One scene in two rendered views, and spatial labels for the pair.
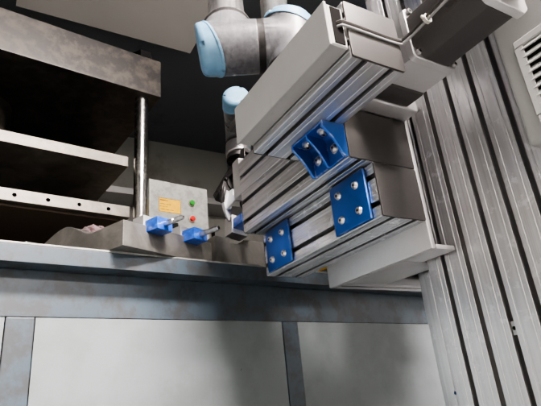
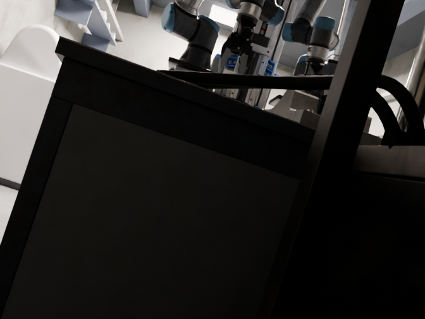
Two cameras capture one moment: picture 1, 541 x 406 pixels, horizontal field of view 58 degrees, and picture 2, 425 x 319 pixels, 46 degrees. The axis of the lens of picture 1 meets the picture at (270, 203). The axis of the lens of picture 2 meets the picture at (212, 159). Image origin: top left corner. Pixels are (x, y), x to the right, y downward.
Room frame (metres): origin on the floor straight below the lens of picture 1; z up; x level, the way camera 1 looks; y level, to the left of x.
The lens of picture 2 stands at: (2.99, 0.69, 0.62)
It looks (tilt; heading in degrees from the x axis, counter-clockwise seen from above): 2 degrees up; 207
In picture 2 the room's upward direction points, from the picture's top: 18 degrees clockwise
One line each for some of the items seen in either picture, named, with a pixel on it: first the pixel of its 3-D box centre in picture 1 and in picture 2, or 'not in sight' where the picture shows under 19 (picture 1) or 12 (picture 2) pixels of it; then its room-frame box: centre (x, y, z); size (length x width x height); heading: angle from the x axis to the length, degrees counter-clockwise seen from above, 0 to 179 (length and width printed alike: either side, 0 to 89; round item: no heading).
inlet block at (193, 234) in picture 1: (197, 235); not in sight; (1.06, 0.18, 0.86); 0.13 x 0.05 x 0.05; 55
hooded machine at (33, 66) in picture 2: not in sight; (30, 107); (-0.16, -2.80, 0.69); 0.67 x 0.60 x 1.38; 122
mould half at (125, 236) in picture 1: (102, 258); not in sight; (1.16, 0.43, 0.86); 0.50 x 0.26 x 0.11; 55
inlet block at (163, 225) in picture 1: (162, 225); not in sight; (0.97, 0.24, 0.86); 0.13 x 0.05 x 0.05; 55
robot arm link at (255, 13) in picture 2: not in sight; (248, 12); (1.53, -0.10, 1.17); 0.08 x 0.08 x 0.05
